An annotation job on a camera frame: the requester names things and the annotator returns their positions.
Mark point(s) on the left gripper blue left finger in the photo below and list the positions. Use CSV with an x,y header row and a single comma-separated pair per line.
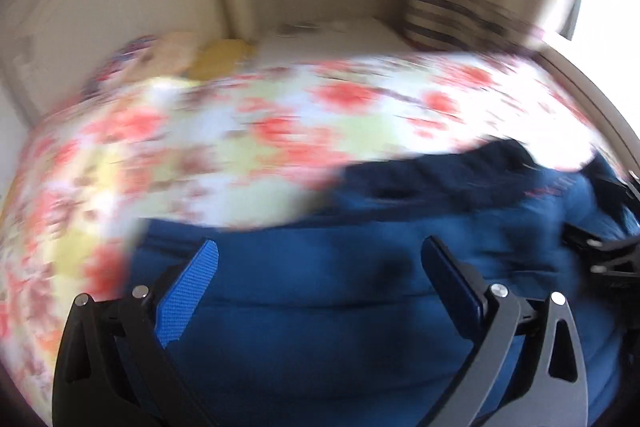
x,y
113,367

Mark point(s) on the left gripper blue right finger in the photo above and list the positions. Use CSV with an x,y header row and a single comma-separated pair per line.
x,y
526,367

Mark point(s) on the blue puffer jacket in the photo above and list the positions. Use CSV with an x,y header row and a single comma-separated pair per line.
x,y
331,320

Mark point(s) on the beige window sill ledge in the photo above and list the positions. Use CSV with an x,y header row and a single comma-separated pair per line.
x,y
575,73

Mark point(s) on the floral quilt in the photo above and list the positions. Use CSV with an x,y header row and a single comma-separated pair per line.
x,y
252,150

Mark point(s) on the peach checkered pillow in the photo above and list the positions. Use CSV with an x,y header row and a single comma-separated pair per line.
x,y
171,54

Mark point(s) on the colourful patterned pillow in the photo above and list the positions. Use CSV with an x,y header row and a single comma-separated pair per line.
x,y
110,73

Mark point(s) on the white bedside table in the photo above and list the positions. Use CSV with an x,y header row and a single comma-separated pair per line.
x,y
315,42

